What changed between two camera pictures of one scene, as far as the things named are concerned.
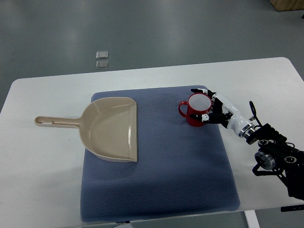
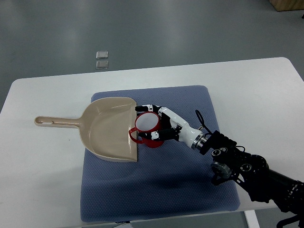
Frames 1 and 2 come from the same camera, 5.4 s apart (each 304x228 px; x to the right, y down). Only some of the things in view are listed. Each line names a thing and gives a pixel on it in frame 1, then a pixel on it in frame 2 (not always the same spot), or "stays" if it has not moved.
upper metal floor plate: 101,54 stays
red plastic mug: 197,103 -> 145,122
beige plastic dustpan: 108,126 stays
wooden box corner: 287,5 stays
